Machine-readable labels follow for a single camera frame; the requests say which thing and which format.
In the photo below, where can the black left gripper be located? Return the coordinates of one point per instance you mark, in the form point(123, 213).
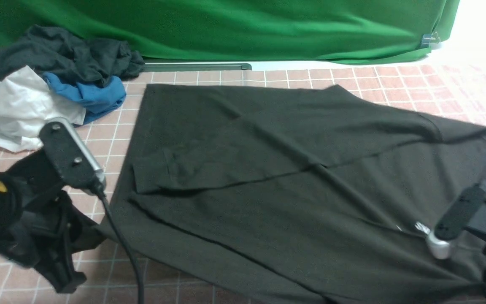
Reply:
point(46, 229)

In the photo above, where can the dark gray long-sleeve shirt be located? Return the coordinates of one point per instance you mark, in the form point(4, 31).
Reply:
point(300, 196)

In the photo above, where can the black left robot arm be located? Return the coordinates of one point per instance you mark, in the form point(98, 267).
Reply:
point(40, 228)

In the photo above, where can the crumpled white garment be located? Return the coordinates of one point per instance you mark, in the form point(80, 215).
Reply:
point(26, 104)

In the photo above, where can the crumpled blue garment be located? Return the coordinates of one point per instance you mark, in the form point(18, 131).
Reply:
point(97, 102)

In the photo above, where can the crumpled black garment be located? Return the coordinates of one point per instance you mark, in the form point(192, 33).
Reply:
point(73, 60)

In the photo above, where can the metal binder clip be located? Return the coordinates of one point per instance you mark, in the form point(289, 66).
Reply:
point(430, 39)

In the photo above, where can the green backdrop cloth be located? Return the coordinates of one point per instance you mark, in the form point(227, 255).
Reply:
point(342, 31)

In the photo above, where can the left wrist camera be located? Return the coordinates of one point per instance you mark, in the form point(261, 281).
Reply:
point(73, 162)

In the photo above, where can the dark metal rail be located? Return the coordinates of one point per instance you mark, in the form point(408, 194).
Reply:
point(181, 67)

